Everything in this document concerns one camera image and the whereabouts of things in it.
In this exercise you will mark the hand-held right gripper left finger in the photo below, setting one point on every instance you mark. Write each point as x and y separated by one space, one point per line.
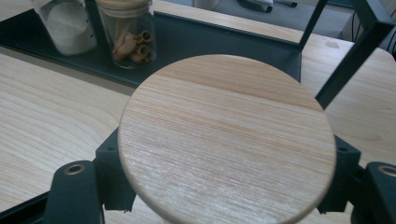
112 177

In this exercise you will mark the glass shaker jar metal lid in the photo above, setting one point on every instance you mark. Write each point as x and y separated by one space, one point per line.
68 28

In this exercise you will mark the black metal two-tier rack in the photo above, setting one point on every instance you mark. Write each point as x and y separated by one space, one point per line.
193 40

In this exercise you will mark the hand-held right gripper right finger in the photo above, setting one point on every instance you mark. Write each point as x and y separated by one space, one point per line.
344 177

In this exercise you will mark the wooden lid jar pale grains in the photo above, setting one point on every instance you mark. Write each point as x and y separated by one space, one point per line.
227 140

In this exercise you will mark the dark object with white edge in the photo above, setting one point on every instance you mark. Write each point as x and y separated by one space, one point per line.
255 4

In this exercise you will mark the wooden cup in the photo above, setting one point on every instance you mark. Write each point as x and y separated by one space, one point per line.
130 46

